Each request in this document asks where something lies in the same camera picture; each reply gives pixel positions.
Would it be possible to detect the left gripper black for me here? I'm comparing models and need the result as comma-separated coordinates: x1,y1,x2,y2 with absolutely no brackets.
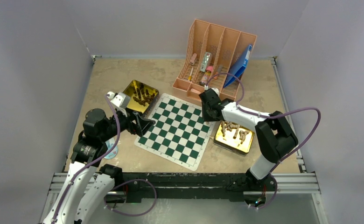
100,105,154,141

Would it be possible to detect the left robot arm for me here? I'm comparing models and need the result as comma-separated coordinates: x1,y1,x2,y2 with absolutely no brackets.
43,108,155,224

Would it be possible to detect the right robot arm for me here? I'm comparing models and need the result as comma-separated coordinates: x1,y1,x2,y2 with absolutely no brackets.
199,88,298,190

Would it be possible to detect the gold tin with dark pieces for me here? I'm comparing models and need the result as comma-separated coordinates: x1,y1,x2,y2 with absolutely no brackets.
123,80,159,116

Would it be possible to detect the gold tin with white pieces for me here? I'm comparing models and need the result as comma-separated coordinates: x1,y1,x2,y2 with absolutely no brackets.
213,121,254,156

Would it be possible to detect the green white chess board mat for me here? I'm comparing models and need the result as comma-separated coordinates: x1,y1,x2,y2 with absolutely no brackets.
134,93,216,171

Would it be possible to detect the pink capped bottle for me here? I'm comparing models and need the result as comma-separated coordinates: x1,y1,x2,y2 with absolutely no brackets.
199,66,213,86

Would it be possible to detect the white blue round disc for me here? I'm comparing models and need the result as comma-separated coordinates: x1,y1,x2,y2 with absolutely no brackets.
104,138,118,160

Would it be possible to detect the grey box in organizer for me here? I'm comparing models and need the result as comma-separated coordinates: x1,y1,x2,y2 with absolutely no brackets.
199,52,213,72

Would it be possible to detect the blue folder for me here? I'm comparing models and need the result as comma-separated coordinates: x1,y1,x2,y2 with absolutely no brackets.
223,44,253,88

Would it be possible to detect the pink desk organizer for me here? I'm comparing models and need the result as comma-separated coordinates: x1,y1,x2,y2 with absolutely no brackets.
173,19,257,105

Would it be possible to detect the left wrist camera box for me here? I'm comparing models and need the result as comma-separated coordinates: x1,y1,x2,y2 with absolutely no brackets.
106,91,131,110

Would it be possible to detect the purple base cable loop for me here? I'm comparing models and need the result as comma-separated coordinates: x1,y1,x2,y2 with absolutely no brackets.
103,178,158,217

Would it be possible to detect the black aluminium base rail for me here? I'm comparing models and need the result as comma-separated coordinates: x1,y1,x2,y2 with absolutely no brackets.
40,172,328,224

